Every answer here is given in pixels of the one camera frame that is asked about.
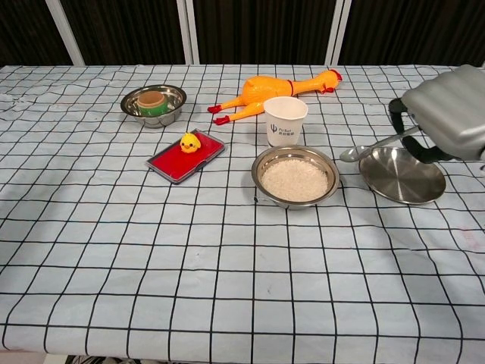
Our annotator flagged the checked light blue tablecloth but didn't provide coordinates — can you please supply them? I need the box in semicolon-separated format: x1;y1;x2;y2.
0;63;485;360

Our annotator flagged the slanted white frame post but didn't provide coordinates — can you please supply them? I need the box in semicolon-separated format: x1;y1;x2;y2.
45;0;86;67

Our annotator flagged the steel plate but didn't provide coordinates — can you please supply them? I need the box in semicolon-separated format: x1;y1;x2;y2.
358;146;447;206

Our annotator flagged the white paper cup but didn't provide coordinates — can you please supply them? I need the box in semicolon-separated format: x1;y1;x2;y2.
264;96;308;148

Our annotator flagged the yellow chick toy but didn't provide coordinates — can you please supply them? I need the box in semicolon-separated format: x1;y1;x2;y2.
179;131;202;155

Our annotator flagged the green tape roll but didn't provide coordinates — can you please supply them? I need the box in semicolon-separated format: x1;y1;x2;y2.
136;92;168;117

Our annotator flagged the black curtain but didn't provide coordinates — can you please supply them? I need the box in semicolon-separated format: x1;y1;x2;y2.
0;0;485;68

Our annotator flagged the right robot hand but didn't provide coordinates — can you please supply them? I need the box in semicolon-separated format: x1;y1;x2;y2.
389;64;485;165

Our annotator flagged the steel bowl holding rice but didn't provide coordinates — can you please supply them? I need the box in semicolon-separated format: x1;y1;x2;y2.
251;145;341;211

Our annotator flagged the steel bowl holding tape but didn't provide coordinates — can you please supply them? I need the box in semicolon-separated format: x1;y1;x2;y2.
120;85;188;130

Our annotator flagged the metal spoon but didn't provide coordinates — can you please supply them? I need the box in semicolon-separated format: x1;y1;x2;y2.
339;127;420;164

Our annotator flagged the white rice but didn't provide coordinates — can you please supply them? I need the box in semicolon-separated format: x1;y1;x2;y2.
261;159;329;203

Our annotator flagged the black white patterned item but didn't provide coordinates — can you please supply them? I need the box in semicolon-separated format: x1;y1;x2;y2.
66;354;128;364

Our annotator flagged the orange rubber chicken toy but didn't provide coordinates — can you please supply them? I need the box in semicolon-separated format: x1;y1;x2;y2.
207;68;343;126

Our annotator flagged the red ink pad case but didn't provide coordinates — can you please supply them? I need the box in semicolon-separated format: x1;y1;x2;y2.
145;128;226;186

